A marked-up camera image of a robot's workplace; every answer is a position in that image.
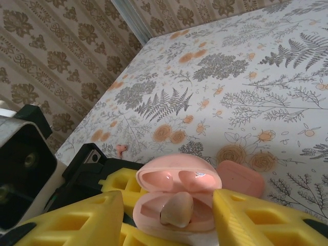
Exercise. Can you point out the aluminium frame post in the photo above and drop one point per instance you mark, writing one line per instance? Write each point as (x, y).
(135, 23)

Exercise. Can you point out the pink rectangular charging case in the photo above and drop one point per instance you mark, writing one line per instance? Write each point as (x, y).
(241, 176)

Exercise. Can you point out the pink oval charging case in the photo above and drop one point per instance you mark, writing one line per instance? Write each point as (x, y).
(179, 164)

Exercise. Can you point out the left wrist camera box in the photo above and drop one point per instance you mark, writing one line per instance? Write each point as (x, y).
(25, 164)

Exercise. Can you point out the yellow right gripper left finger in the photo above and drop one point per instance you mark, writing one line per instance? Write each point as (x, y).
(107, 205)

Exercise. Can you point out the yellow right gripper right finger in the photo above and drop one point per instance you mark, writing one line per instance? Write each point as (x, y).
(230, 217)

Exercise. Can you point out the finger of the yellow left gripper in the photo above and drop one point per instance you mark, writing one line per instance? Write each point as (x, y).
(128, 182)
(133, 237)

